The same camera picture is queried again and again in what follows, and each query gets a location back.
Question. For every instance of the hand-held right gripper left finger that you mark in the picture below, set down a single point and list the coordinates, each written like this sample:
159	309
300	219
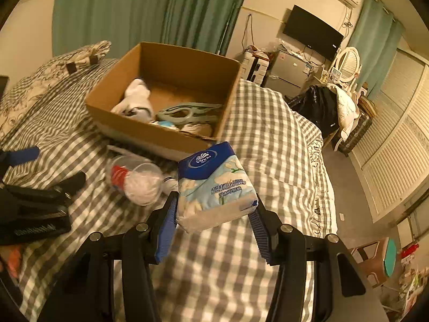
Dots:
166	231

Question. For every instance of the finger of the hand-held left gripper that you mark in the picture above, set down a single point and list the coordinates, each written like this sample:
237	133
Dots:
21	155
72	180

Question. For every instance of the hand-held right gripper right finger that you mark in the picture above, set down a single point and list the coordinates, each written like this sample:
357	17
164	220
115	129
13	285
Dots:
260	233

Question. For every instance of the blue floral tissue pack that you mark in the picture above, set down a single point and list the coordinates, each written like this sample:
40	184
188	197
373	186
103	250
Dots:
214	187

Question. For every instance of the brown cardboard box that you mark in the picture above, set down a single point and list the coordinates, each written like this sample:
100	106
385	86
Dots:
167	141

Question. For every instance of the crumpled white tissue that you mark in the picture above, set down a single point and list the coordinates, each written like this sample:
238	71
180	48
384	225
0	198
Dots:
144	187

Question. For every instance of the clear plastic cup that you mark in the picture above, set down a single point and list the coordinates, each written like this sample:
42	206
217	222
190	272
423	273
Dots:
134	181

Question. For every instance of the patterned pillow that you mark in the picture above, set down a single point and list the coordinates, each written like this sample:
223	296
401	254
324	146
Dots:
26	87

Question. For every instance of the grey checked bedsheet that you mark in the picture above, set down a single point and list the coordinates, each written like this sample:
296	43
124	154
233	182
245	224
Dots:
268	134

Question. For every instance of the white cloth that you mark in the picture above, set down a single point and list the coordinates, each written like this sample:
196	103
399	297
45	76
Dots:
135	99

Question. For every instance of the small stool teal seat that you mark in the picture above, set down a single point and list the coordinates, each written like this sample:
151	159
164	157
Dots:
367	255

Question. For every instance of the pale green clothes hanger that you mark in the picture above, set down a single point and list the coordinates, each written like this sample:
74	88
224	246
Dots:
187	114

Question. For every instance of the teal round stool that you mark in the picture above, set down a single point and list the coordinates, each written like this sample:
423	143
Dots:
390	258

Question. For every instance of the black bag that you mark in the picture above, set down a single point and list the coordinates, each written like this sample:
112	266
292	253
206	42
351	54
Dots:
315	107

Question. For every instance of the dark suitcase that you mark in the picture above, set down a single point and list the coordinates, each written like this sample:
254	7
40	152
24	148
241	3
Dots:
358	129

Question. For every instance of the red packet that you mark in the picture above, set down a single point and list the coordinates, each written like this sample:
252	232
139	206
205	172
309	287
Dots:
409	251

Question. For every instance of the white padded jacket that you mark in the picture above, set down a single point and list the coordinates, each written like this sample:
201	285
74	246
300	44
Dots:
347	107

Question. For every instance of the small grey fridge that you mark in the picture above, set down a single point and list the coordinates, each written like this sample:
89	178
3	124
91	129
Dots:
285	73

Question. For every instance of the white louvred wardrobe doors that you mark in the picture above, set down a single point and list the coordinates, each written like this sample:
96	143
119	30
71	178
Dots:
395	141

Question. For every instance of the white cabinet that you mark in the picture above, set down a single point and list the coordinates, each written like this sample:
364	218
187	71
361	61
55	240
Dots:
251	67

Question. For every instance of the wide green curtain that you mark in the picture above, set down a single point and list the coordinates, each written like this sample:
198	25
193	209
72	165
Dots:
134	10

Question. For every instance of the oval white vanity mirror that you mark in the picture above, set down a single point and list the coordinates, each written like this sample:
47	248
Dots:
347	62

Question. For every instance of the narrow green curtain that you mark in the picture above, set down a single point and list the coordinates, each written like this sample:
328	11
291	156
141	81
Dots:
375	40

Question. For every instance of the black wall television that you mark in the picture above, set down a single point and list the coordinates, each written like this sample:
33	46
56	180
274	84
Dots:
311	32

